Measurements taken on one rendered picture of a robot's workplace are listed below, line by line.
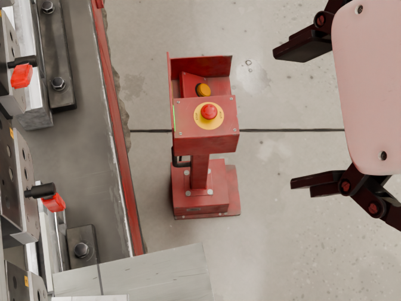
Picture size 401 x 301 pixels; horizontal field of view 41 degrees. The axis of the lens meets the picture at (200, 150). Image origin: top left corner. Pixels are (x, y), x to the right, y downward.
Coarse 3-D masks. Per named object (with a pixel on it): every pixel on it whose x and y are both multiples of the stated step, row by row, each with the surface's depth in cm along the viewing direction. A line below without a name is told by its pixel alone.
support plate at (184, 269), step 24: (120, 264) 93; (144, 264) 93; (168, 264) 93; (192, 264) 93; (72, 288) 91; (96, 288) 91; (120, 288) 91; (144, 288) 91; (168, 288) 91; (192, 288) 92
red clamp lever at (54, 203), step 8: (48, 184) 72; (24, 192) 72; (32, 192) 71; (40, 192) 71; (48, 192) 72; (56, 192) 75; (48, 200) 75; (56, 200) 75; (48, 208) 77; (56, 208) 78; (64, 208) 80
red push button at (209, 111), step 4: (208, 104) 126; (204, 108) 125; (208, 108) 125; (212, 108) 125; (216, 108) 125; (200, 112) 125; (204, 112) 125; (208, 112) 125; (212, 112) 125; (216, 112) 125; (204, 116) 125; (208, 116) 124; (212, 116) 125
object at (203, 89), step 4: (200, 84) 136; (204, 84) 137; (200, 88) 135; (204, 88) 136; (208, 88) 137; (200, 92) 135; (204, 92) 136; (208, 92) 137; (200, 96) 136; (204, 96) 136; (208, 96) 136
